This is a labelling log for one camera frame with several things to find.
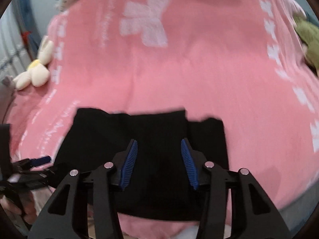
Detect person's left hand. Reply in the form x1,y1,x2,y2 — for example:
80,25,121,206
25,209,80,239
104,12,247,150
0,194,38,226

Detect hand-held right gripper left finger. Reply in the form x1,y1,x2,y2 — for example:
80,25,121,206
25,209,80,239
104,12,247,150
27,139,139,239

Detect cream flower plush toy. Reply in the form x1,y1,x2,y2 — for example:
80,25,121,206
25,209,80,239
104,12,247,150
12,36,54,90

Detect olive green puffer jacket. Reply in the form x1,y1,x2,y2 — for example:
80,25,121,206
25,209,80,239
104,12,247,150
292,14,319,71

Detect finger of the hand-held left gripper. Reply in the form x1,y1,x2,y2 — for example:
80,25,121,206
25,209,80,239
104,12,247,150
14,156,53,170

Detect black pants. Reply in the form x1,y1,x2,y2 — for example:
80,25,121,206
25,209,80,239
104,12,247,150
53,108,230,221

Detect pink bow-print blanket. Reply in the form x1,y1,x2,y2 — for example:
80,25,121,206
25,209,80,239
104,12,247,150
5,0,319,239

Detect striped curtain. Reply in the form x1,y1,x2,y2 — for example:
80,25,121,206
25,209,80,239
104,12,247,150
0,5,38,80

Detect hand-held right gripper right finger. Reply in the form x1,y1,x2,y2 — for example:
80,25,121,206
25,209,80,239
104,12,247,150
180,138,292,239

